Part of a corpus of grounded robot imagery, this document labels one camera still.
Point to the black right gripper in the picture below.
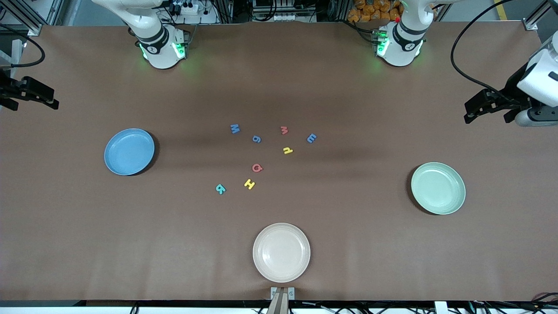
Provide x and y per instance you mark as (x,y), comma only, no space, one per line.
(9,89)

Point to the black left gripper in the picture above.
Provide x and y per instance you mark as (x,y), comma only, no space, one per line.
(511,90)

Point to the blue lowercase letter m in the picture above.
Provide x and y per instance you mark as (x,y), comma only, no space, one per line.
(311,138)

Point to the blue uppercase letter M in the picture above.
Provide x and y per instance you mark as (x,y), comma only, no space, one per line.
(235,129)

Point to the yellow lowercase letter h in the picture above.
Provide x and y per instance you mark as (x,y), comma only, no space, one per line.
(287,151)

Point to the teal uppercase letter R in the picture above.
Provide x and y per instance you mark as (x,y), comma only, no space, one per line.
(219,187)

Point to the blue lowercase letter g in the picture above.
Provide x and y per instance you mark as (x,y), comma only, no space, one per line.
(254,139)

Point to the red uppercase letter Q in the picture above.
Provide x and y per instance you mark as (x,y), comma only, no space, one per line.
(254,169)

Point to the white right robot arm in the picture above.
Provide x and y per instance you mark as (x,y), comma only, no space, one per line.
(159,48)

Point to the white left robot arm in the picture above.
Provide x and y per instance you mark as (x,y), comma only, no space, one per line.
(399,48)

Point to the green plate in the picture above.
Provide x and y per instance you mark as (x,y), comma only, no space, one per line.
(438,188)

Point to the blue plate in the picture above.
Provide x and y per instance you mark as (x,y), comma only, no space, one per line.
(129,151)

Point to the red lowercase letter m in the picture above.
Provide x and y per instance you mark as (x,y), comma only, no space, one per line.
(284,130)

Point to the yellow uppercase letter H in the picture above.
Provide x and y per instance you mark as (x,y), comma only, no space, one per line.
(249,184)

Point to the beige plate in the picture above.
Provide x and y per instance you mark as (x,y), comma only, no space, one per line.
(281,252)

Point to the brown table cover sheet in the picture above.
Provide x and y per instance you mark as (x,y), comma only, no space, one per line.
(348,109)

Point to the orange snack bag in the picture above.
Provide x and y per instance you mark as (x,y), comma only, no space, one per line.
(370,11)

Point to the white power strip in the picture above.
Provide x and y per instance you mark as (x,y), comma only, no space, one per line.
(187,8)

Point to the metal equipment rack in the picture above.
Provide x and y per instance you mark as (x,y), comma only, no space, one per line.
(283,11)

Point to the aluminium frame profile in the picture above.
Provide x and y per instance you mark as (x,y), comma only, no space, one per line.
(529,24)
(32,28)

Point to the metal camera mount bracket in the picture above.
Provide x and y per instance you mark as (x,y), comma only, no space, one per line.
(282,301)

